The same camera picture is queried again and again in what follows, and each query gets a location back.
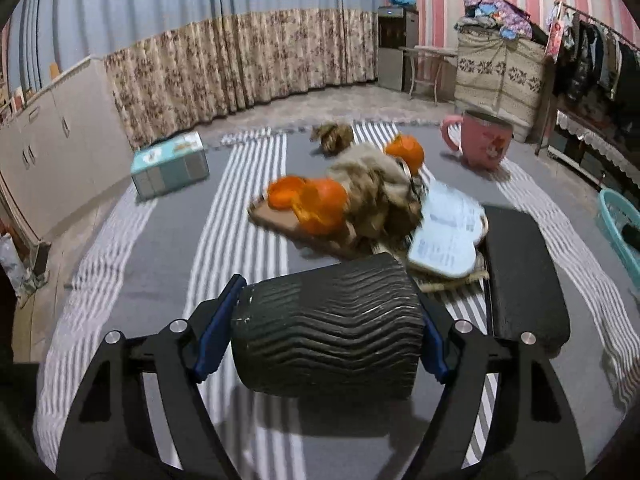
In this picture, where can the black ribbed bin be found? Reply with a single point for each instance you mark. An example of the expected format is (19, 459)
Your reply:
(325, 325)

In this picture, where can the gold patterned snack wrapper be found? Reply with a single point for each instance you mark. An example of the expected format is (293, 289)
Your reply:
(375, 195)

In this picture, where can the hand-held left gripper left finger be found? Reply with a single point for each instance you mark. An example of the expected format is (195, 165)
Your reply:
(215, 340)

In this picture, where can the blue white paper packet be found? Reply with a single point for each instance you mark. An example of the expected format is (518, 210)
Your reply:
(445, 235)

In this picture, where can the wooden tray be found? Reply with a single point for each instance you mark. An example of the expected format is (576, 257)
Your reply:
(280, 222)

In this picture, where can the pink mug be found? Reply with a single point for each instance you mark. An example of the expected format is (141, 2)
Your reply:
(485, 142)

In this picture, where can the orange peel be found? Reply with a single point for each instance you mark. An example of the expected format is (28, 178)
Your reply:
(285, 192)
(325, 205)

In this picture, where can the clothes rack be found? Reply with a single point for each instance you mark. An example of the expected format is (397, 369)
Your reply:
(600, 60)

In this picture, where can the teal plastic basket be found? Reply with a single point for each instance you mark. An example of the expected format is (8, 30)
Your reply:
(612, 220)

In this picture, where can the whole orange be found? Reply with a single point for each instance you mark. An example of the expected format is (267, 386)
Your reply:
(405, 152)

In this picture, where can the cloth covered wardrobe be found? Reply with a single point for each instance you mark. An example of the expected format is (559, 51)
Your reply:
(500, 75)

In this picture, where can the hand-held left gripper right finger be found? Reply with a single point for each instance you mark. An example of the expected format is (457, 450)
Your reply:
(434, 345)

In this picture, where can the cardboard piece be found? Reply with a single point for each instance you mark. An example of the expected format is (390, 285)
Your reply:
(55, 71)

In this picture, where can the blue floral curtain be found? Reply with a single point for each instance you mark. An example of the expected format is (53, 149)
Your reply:
(225, 35)

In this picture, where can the lace trimmed shelf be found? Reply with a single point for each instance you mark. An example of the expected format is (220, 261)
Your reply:
(595, 140)

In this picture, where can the grey water dispenser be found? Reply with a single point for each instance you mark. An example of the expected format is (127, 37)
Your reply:
(392, 50)

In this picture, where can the crumpled brown wrapper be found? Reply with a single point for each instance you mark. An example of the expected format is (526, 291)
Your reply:
(331, 136)

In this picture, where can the white cabinet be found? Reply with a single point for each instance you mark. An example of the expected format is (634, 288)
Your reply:
(60, 140)

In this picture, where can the teal carton box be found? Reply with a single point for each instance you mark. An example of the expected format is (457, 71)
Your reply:
(167, 162)

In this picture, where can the pile of clothes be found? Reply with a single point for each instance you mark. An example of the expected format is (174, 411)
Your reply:
(495, 12)

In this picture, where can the grey striped blanket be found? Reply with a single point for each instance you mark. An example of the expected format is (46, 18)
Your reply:
(165, 260)

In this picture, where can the folding table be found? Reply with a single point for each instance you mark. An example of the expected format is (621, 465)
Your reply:
(430, 52)

